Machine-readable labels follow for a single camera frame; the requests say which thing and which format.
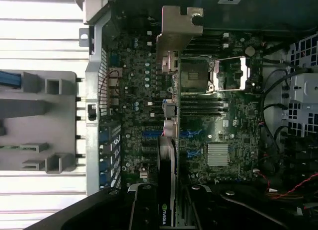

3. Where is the silver chipset heatsink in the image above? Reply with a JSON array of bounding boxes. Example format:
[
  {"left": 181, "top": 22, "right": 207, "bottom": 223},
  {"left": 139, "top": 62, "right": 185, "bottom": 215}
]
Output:
[{"left": 207, "top": 143, "right": 230, "bottom": 166}]

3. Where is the blue expansion slot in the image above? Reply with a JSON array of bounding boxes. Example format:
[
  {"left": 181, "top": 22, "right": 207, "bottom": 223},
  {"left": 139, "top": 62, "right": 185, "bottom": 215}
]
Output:
[{"left": 141, "top": 131, "right": 199, "bottom": 139}]

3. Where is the green motherboard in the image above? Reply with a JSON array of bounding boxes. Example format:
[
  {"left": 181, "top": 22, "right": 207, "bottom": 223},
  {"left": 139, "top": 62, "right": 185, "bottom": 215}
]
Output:
[{"left": 99, "top": 10, "right": 264, "bottom": 191}]

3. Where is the grey parts rack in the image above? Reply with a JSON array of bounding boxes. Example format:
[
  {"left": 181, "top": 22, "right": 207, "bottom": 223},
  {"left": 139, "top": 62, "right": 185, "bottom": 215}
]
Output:
[{"left": 0, "top": 70, "right": 77, "bottom": 175}]

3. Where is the open dark PC case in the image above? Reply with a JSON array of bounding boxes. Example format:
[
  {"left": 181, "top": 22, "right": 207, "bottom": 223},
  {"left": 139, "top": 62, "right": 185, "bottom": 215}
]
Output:
[{"left": 74, "top": 0, "right": 318, "bottom": 230}]

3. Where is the CPU socket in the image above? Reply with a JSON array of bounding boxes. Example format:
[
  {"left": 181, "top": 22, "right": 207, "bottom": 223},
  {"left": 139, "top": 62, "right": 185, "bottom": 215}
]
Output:
[{"left": 179, "top": 58, "right": 215, "bottom": 94}]

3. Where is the metal socket cover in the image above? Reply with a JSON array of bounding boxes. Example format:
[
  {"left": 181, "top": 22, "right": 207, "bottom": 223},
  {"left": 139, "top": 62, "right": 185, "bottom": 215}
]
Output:
[{"left": 212, "top": 55, "right": 252, "bottom": 92}]

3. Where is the perforated metal drive cage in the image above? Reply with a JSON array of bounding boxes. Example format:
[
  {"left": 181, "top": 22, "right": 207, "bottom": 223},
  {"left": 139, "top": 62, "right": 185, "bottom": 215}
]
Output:
[{"left": 285, "top": 32, "right": 318, "bottom": 139}]

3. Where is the hard disk in blue caddy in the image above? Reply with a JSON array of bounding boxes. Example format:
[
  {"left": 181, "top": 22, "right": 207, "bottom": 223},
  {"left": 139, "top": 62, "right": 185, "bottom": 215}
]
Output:
[{"left": 0, "top": 70, "right": 20, "bottom": 89}]

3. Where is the red wire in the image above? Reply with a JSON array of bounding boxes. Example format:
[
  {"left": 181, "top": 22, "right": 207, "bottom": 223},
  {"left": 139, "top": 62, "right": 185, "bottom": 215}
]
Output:
[{"left": 254, "top": 169, "right": 318, "bottom": 198}]

